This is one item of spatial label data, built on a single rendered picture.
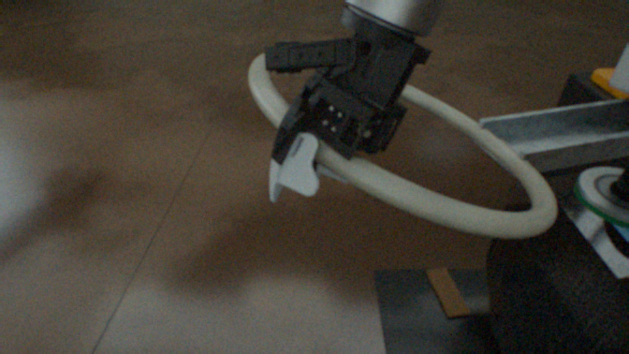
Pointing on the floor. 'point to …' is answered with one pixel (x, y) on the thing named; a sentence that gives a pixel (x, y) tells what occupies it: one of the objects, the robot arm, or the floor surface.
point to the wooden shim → (447, 292)
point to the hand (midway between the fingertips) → (290, 183)
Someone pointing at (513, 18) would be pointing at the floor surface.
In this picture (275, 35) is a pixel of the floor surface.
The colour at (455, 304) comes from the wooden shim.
